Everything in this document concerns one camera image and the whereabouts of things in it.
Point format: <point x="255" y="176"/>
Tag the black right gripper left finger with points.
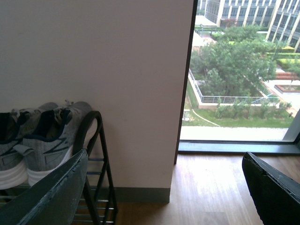
<point x="51" y="201"/>

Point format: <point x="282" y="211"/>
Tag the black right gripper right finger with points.
<point x="275" y="195"/>

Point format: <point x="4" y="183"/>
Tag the grey knit sneaker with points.
<point x="51" y="143"/>
<point x="14" y="125"/>

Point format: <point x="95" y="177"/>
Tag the black metal shoe rack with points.
<point x="97" y="204"/>

